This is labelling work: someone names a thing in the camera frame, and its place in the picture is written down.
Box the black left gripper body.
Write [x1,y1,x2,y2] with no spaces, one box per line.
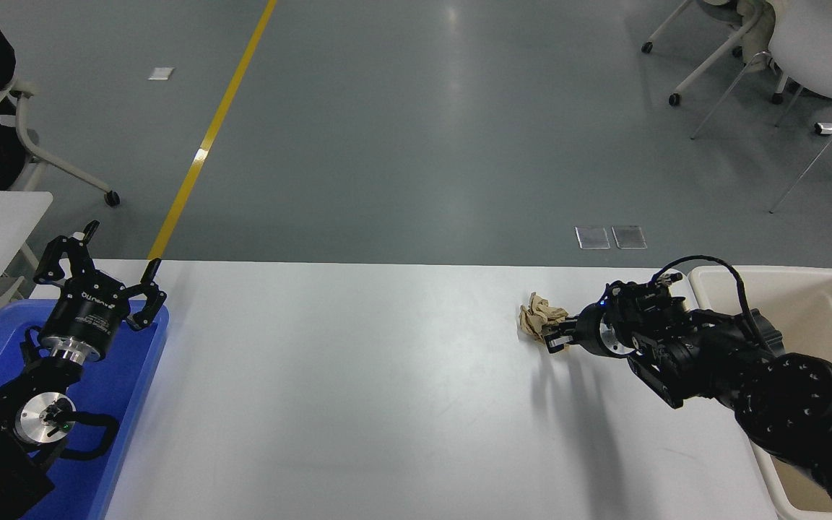
[39,273,131,358]

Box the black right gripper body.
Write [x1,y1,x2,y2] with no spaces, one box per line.
[575,303,608,355]

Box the white shell chair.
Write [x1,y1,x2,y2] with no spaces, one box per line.
[690,0,832,214]

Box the white-framed caster chair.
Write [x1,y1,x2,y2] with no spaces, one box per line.
[641,0,785,107]

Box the large pale plastic bin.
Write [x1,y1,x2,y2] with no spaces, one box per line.
[689,266,832,520]

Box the white rolling office chair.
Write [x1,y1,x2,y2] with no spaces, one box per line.
[0,76,121,208]

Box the yellow floor tape line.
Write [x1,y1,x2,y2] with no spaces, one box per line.
[147,0,280,261]

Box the blue plastic tray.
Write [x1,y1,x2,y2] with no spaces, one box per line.
[0,300,170,520]

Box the tan paper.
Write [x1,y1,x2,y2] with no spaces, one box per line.
[519,292,570,352]

